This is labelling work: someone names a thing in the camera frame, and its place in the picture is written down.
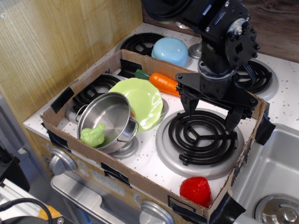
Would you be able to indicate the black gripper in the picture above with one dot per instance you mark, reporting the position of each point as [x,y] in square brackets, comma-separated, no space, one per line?
[222,93]

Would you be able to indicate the green toy broccoli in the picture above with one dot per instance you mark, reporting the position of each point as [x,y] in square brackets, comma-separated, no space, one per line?
[93,137]

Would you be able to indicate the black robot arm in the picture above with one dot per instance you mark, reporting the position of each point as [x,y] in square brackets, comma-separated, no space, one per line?
[228,43]

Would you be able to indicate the front right black burner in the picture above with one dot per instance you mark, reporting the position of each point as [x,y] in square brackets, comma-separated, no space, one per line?
[198,145]

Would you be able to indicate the black burner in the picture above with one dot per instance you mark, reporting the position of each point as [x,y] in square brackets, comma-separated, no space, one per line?
[265,85]
[142,43]
[99,86]
[198,145]

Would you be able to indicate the orange toy carrot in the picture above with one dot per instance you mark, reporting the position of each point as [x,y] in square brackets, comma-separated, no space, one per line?
[160,81]

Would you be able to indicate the silver back stove knob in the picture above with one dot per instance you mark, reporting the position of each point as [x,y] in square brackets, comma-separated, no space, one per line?
[195,51]

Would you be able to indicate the back right black burner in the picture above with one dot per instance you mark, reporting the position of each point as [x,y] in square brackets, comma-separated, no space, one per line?
[265,85]

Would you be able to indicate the light green plastic plate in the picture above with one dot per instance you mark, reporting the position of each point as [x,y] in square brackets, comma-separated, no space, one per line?
[144,99]

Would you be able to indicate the light blue plastic bowl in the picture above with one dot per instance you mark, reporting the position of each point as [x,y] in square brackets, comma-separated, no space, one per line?
[171,50]

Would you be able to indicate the red toy strawberry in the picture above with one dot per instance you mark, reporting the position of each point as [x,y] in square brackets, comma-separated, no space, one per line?
[197,190]

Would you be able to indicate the steel sink basin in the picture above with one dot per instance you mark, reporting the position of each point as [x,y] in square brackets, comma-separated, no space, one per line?
[271,169]

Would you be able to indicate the back left black burner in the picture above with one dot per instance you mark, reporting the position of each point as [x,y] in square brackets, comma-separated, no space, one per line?
[142,43]

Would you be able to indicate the small steel pot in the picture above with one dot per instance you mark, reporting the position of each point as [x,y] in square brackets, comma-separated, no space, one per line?
[111,110]

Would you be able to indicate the front left black burner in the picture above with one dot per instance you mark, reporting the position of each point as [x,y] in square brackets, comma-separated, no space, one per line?
[99,86]

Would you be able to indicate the silver sink drain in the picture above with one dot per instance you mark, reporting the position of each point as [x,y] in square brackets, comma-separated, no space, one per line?
[277,209]

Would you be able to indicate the silver front middle knob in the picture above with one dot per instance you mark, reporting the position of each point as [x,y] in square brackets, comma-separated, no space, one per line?
[151,213]

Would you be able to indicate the brown cardboard fence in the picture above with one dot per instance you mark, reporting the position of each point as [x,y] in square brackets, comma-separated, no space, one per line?
[224,209]

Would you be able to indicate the silver front left knob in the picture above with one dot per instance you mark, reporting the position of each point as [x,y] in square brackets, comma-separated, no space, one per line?
[61,162]

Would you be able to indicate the orange object bottom left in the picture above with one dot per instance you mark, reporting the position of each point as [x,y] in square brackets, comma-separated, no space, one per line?
[54,213]

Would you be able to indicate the silver oven door handle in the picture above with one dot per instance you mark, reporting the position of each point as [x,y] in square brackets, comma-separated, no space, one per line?
[100,206]

